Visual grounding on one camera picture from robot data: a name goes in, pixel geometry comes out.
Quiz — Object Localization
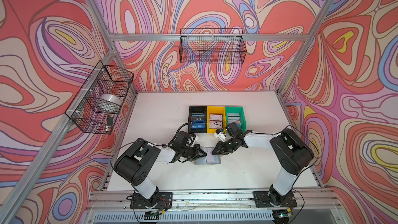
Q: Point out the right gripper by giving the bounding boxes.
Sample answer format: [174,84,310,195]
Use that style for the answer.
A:
[211,136,237,155]

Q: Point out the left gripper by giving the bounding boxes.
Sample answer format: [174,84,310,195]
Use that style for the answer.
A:
[179,145,207,162]

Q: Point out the white vip card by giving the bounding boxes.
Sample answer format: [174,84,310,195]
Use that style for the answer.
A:
[206,153,221,164]
[208,114,223,122]

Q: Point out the grey card holder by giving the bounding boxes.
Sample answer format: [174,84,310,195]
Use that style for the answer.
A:
[193,147,221,165]

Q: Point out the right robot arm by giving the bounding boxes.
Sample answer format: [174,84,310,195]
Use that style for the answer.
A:
[211,128,315,207]

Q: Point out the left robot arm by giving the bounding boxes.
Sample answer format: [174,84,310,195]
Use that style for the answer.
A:
[112,131,207,209]

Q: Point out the red VIP card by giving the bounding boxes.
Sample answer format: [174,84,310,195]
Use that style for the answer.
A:
[209,121,223,129]

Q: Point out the blue card in black bin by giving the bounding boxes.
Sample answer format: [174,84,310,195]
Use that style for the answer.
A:
[191,121,206,129]

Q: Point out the white VIP card in bin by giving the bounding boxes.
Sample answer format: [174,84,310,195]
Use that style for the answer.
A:
[208,114,223,122]

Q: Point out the teal card in green bin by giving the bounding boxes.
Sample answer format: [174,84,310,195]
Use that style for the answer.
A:
[230,118,241,128]

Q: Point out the black storage bin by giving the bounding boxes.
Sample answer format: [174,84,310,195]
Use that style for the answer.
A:
[188,105,207,133]

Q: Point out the yellow storage bin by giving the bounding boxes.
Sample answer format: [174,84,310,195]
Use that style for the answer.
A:
[207,106,227,133]

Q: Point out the green storage bin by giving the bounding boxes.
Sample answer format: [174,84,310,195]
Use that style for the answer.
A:
[225,106,246,131]

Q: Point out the white tape roll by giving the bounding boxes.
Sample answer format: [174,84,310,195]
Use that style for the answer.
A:
[98,94,122,113]

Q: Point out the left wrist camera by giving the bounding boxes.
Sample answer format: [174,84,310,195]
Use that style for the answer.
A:
[186,133,199,147]

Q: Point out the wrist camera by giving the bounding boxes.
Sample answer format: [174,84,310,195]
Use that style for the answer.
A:
[214,122,243,141]
[186,133,199,147]

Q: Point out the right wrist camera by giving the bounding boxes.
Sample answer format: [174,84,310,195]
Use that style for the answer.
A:
[214,122,243,141]

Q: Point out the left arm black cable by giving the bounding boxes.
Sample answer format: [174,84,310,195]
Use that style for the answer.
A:
[176,123,191,136]

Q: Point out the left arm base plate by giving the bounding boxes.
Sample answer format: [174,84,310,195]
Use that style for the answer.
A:
[128,192,173,210]

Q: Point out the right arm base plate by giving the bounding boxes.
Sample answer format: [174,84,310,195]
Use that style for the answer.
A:
[252,190,297,209]

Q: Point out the black wire basket back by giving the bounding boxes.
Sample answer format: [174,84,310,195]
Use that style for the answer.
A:
[179,27,247,64]

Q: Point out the black wire basket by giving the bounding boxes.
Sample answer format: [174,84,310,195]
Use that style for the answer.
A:
[65,61,134,135]
[179,27,247,64]

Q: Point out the black wire basket left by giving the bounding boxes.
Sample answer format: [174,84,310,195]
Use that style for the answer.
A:
[65,61,134,135]

